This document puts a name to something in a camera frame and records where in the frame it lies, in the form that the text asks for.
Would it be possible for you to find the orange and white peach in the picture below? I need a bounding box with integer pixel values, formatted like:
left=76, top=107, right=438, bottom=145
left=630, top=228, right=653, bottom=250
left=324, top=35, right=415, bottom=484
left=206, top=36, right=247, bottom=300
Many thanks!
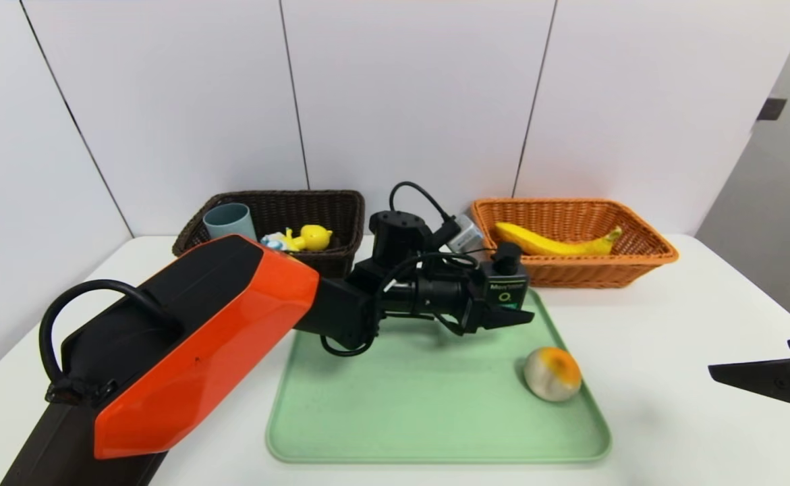
left=524, top=347, right=582, bottom=403

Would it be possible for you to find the yellow banana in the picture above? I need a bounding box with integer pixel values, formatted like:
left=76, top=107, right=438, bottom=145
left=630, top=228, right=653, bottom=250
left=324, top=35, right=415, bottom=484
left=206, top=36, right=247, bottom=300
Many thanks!
left=492, top=222, right=623, bottom=257

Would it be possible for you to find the black pump bottle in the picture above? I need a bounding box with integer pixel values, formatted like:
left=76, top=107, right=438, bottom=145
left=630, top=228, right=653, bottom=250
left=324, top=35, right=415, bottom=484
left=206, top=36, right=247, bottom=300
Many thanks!
left=479, top=242, right=530, bottom=313

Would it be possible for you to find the yellow duck toy car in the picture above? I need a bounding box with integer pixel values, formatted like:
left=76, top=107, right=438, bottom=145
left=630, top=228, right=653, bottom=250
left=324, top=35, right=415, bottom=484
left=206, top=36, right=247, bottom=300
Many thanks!
left=260, top=223, right=333, bottom=253

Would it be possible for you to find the blue plastic cup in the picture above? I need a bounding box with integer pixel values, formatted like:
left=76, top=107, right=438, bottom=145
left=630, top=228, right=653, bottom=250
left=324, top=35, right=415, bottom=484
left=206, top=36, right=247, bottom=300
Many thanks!
left=203, top=202, right=258, bottom=242

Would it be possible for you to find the orange wicker basket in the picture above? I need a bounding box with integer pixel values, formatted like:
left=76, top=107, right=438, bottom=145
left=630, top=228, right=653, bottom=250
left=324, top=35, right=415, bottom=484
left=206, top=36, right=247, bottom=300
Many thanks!
left=471, top=198, right=679, bottom=290

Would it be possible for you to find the dark brown wicker basket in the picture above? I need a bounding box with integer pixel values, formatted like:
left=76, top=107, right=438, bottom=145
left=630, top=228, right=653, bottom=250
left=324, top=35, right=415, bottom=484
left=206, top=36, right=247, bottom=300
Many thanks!
left=173, top=190, right=366, bottom=281

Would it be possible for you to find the light green plastic tray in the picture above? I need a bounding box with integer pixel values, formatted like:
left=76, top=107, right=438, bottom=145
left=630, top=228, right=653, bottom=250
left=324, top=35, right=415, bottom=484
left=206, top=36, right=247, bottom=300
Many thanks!
left=266, top=282, right=613, bottom=464

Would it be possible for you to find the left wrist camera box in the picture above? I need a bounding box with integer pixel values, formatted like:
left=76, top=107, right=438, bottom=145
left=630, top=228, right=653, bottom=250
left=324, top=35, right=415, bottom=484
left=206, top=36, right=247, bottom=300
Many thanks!
left=446, top=214, right=487, bottom=254

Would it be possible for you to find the black left camera cable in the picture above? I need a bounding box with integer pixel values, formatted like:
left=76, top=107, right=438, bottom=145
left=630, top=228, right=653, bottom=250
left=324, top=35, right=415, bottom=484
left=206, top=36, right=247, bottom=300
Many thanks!
left=389, top=181, right=461, bottom=238

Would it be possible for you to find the braided black left arm hose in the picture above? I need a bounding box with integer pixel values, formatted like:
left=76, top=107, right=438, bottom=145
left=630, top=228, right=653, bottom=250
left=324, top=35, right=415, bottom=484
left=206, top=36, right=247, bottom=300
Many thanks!
left=38, top=279, right=181, bottom=406

